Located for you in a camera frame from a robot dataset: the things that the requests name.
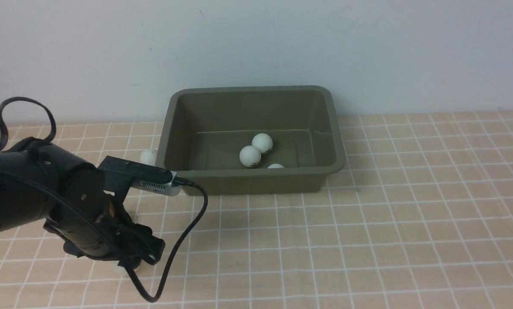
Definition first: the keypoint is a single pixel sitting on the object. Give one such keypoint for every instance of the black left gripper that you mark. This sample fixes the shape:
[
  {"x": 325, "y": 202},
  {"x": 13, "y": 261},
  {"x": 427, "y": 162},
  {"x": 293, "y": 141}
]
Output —
[{"x": 107, "y": 234}]

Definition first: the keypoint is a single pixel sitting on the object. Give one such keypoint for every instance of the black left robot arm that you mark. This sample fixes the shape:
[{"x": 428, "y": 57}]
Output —
[{"x": 32, "y": 183}]

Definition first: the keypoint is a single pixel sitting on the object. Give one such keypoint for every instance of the white ball with logo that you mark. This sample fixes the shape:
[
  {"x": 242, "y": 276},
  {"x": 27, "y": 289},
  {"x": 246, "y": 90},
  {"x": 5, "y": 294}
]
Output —
[{"x": 263, "y": 142}]

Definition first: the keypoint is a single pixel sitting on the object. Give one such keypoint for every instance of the plain white ball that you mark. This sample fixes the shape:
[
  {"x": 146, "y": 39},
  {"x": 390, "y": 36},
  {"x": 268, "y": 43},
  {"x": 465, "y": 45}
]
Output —
[{"x": 250, "y": 156}]

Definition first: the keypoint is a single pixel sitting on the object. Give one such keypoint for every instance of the white ball beside bin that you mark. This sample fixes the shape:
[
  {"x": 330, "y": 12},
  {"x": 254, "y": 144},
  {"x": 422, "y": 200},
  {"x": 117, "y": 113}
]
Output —
[{"x": 148, "y": 157}]

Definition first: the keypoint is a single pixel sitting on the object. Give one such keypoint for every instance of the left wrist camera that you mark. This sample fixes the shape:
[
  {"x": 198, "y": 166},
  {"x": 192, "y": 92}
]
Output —
[{"x": 122, "y": 175}]

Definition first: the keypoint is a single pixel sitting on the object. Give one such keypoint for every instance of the olive green plastic bin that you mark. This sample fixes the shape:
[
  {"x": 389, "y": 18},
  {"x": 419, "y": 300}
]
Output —
[{"x": 205, "y": 129}]

